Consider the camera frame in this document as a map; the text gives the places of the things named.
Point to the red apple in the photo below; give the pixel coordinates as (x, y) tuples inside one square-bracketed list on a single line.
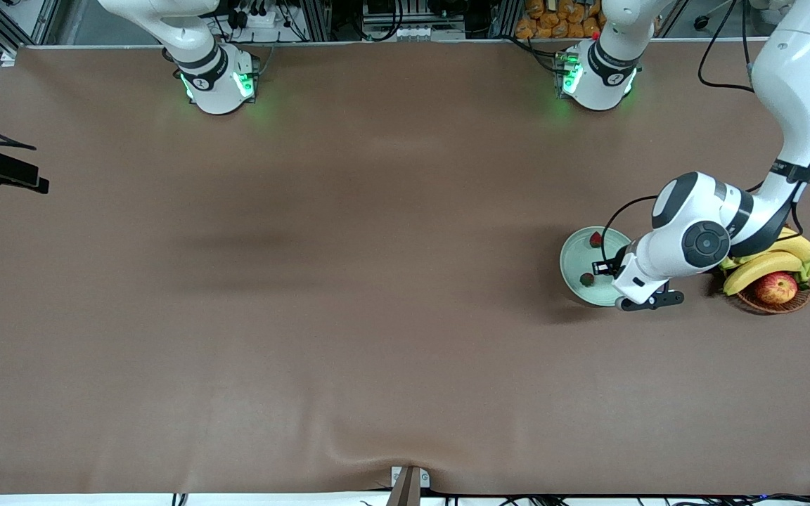
[(775, 288)]

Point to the red strawberry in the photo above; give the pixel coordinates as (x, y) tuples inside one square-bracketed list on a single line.
[(595, 239), (586, 280)]

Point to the large yellow banana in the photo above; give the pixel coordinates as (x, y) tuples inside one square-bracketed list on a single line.
[(799, 247)]

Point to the long yellow banana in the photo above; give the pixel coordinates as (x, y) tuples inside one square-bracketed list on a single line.
[(763, 268)]

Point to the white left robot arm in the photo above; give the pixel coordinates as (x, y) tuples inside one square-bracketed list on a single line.
[(799, 84)]

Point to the pale green round plate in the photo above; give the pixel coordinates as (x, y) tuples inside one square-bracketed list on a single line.
[(577, 256)]

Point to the brown wicker basket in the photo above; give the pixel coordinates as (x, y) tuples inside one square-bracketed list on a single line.
[(763, 306)]

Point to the bag of orange pastries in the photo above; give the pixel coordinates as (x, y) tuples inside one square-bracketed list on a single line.
[(553, 24)]

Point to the white power strip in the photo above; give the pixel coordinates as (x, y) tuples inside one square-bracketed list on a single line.
[(261, 19)]

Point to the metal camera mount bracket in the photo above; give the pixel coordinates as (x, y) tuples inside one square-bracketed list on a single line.
[(408, 485)]

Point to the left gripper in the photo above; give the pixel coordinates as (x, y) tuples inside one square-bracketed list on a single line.
[(616, 263)]

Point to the brown table mat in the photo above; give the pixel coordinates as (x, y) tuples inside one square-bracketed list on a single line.
[(405, 351)]

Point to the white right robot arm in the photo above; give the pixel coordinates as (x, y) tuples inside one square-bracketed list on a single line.
[(211, 88)]

